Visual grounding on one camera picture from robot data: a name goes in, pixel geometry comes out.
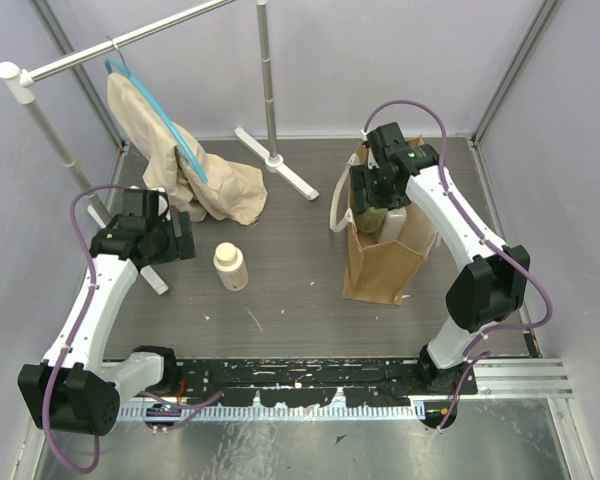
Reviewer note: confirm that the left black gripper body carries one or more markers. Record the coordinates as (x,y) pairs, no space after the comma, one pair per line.
(181,236)

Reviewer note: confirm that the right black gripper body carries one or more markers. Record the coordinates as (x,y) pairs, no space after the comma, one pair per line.
(378,193)

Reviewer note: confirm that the white square bottle black cap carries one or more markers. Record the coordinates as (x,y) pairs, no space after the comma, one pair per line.
(392,225)

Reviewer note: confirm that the yellow-green bottle cream cap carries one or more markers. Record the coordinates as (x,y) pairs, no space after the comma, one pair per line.
(371,220)

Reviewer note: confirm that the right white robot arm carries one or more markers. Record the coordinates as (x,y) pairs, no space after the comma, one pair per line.
(491,280)

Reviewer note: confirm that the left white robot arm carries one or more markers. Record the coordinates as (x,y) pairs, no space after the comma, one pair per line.
(70,389)

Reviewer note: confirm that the brown canvas bag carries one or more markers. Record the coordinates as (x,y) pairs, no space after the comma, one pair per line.
(378,272)

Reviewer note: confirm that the beige bottle pink cap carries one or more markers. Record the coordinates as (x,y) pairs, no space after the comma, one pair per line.
(230,266)

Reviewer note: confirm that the beige cloth garment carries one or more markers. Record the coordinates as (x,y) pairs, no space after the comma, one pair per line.
(232,191)

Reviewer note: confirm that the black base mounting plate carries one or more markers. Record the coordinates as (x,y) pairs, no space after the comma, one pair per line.
(302,382)

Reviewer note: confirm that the blue clothes hanger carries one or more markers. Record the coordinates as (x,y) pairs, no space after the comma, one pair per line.
(182,146)

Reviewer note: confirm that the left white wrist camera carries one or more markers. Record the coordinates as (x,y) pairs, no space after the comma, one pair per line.
(163,208)

